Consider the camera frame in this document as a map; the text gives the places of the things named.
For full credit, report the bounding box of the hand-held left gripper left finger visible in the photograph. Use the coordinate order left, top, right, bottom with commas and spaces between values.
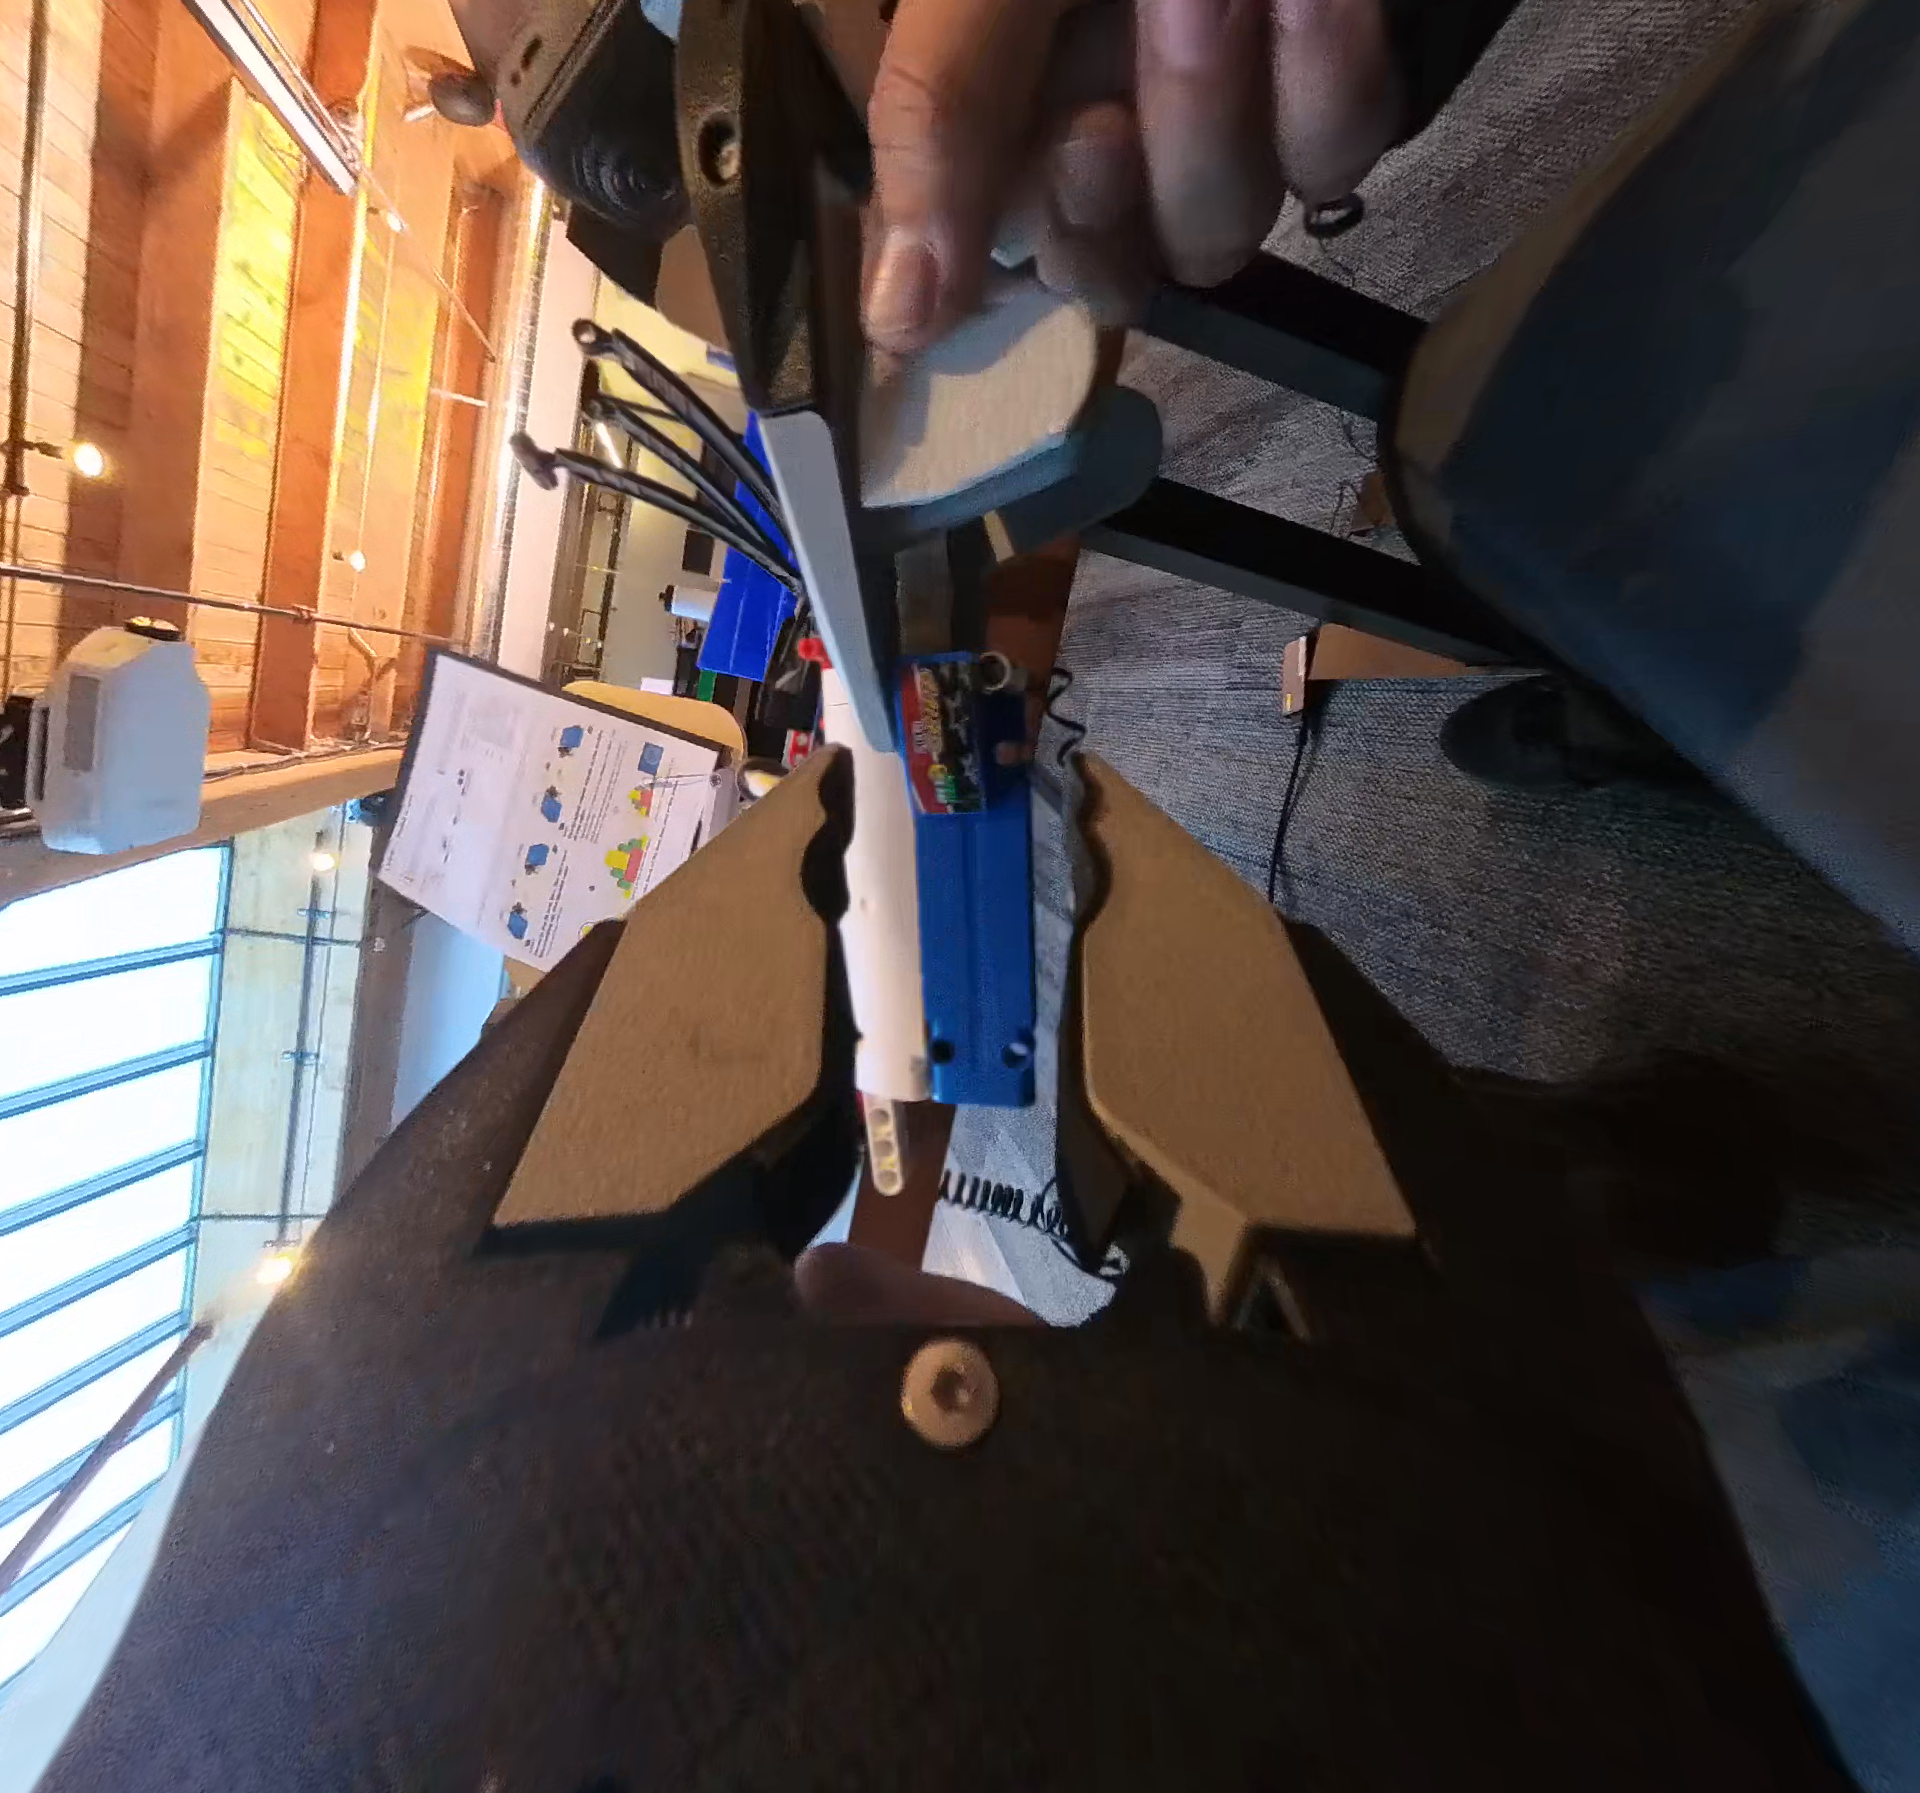
494, 747, 861, 1234

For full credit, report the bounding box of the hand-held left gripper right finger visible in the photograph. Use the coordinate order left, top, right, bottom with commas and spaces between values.
1055, 755, 1422, 1337

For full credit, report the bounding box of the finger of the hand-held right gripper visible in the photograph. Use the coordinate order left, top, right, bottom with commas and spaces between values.
754, 410, 905, 760

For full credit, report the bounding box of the toy brick car model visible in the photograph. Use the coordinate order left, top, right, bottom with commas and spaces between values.
509, 313, 1041, 1198

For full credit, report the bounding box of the black desk leg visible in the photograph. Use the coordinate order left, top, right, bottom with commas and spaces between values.
1087, 478, 1514, 668
1131, 250, 1427, 422

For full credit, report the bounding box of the person's right hand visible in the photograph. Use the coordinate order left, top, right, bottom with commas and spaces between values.
859, 0, 1405, 357

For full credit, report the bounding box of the blue plastic bin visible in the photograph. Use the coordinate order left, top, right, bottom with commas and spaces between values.
695, 539, 814, 697

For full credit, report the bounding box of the beige cardboard board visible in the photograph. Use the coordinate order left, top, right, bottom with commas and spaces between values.
562, 678, 748, 760

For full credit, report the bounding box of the white illustrated leaflet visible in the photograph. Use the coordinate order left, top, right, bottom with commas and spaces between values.
377, 644, 726, 972

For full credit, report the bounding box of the brown cardboard box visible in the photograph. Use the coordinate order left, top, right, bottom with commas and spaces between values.
1283, 619, 1493, 718

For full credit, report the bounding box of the person's black shoe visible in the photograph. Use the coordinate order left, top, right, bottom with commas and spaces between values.
1440, 675, 1696, 793

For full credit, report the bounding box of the large grid window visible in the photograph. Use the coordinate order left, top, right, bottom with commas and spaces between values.
0, 839, 360, 1691

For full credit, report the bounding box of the thin metal rod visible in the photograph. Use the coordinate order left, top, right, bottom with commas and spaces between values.
0, 564, 435, 633

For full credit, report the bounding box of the thin black cable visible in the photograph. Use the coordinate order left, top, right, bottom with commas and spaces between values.
1265, 704, 1319, 908

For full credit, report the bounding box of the black coiled cable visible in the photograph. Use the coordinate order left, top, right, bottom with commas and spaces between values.
942, 667, 1124, 1276

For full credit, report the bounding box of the ceiling light rail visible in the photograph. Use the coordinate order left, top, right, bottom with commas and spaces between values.
81, 0, 364, 196

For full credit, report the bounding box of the white wall device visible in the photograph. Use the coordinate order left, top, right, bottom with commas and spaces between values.
27, 619, 208, 855

